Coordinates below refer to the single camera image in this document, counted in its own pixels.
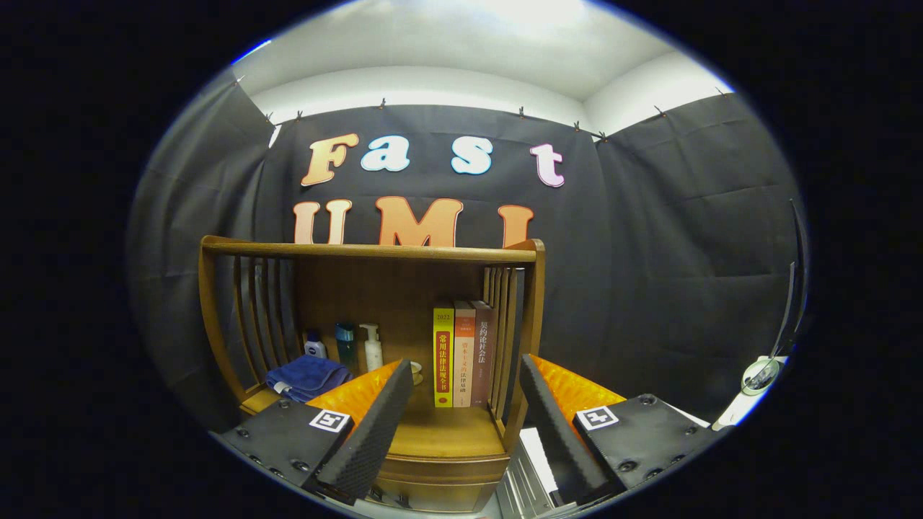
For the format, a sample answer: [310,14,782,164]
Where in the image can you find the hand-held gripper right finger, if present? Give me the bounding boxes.
[519,353,722,507]

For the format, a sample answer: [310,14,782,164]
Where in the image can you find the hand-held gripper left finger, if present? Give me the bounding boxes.
[216,359,416,507]

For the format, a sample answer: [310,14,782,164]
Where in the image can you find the wooden drawer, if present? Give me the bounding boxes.
[375,453,511,485]

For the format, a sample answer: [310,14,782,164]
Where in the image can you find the white drawer unit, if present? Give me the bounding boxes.
[496,407,711,516]

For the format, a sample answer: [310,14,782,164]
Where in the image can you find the wooden cabinet with slatted sides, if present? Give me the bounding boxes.
[198,234,547,514]

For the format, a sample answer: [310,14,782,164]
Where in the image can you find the white pump bottle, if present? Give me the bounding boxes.
[359,323,384,373]

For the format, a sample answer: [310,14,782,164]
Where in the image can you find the blue folded towel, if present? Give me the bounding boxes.
[265,354,354,403]

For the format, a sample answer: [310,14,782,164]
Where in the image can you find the teal bottle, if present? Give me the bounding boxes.
[334,322,358,372]

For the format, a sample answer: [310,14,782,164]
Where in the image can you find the yellow book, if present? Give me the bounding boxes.
[433,306,456,409]

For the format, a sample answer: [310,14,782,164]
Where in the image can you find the brown book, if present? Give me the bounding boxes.
[470,301,498,407]

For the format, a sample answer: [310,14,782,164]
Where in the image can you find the orange white book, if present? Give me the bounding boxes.
[453,301,477,408]

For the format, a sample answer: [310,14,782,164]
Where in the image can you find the white desk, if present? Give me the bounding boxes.
[712,357,790,432]

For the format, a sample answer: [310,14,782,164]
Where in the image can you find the round grey bowl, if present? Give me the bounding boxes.
[743,357,782,396]

